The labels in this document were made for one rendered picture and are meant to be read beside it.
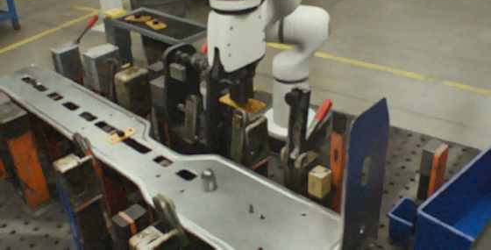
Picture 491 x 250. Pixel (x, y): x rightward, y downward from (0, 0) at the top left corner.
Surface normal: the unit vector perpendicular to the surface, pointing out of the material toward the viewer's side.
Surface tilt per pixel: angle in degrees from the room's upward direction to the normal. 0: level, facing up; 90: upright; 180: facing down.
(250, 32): 91
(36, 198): 90
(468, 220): 0
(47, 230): 0
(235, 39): 90
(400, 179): 0
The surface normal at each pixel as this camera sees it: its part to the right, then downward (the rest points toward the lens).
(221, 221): -0.05, -0.87
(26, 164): 0.73, 0.30
